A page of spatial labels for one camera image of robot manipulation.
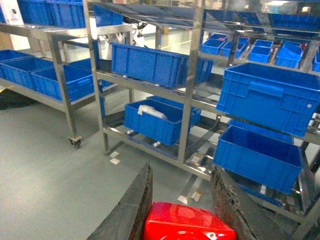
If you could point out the steel cart left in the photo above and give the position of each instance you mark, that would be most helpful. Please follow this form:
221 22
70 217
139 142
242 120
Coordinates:
51 82

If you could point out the blue crate with white bag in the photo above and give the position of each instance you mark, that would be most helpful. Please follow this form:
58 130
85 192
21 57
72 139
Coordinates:
168 131

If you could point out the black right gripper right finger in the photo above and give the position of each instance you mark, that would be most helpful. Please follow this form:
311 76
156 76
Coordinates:
232 205

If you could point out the red toy block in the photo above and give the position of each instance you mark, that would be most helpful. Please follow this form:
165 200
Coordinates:
171 221

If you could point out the white plastic bag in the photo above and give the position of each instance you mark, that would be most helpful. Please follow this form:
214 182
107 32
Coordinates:
146 109

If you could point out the large blue target crate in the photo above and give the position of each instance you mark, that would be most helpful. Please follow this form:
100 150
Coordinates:
280 99

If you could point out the long blue crate middle shelf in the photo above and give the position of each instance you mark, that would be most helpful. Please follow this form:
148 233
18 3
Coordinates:
167 69

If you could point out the steel shelf rack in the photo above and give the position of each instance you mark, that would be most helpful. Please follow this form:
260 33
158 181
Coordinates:
293 20

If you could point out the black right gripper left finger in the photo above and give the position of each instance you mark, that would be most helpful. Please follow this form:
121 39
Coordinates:
127 219

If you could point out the blue crate below target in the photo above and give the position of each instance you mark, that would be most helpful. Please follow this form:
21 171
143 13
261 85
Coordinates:
262 159

